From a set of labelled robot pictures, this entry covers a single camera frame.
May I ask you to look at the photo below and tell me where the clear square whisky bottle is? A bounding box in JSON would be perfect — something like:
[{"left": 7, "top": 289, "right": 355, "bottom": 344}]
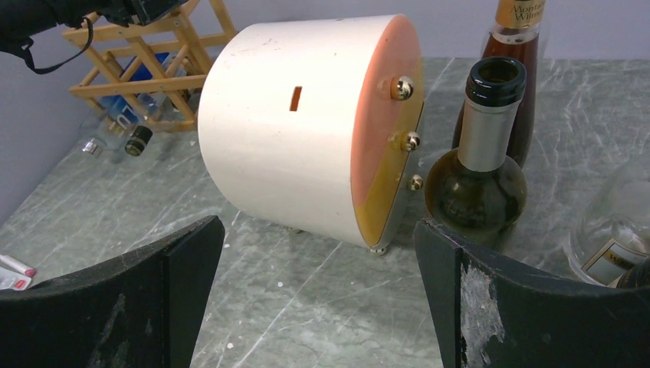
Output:
[{"left": 124, "top": 92, "right": 189, "bottom": 156}]

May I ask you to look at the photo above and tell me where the cream cylindrical drum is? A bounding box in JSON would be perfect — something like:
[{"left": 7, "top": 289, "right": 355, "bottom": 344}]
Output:
[{"left": 198, "top": 14, "right": 425, "bottom": 254}]

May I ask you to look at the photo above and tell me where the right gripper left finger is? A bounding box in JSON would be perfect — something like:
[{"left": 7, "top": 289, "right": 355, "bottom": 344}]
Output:
[{"left": 1, "top": 215, "right": 225, "bottom": 367}]

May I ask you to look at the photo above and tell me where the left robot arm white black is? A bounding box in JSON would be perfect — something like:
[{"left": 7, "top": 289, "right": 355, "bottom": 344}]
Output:
[{"left": 1, "top": 0, "right": 185, "bottom": 75}]

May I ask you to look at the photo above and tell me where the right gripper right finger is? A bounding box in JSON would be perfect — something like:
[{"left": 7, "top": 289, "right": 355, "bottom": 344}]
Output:
[{"left": 413, "top": 219, "right": 649, "bottom": 367}]

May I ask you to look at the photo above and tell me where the white marker pen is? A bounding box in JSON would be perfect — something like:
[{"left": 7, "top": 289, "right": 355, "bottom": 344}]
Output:
[{"left": 0, "top": 255, "right": 37, "bottom": 278}]

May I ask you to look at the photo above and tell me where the wooden hexagonal wine rack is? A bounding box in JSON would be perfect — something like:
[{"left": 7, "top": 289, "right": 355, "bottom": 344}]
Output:
[{"left": 62, "top": 0, "right": 237, "bottom": 132}]

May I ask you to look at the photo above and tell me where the dark bottle gold foil neck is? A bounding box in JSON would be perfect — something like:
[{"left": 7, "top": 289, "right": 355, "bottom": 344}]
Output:
[{"left": 465, "top": 1, "right": 546, "bottom": 166}]

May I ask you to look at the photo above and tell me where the white paper card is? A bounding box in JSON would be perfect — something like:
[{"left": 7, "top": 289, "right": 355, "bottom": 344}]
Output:
[{"left": 0, "top": 267, "right": 31, "bottom": 291}]

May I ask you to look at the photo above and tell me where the blue glass bottle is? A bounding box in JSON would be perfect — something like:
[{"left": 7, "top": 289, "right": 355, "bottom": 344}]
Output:
[{"left": 78, "top": 52, "right": 171, "bottom": 157}]

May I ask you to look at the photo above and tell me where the dark green labelled wine bottle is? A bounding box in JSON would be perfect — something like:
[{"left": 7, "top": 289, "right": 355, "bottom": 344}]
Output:
[{"left": 564, "top": 154, "right": 649, "bottom": 286}]

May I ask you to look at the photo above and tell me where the dark green bottle silver cap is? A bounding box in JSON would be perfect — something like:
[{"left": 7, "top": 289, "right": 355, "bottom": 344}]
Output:
[{"left": 424, "top": 56, "right": 529, "bottom": 254}]

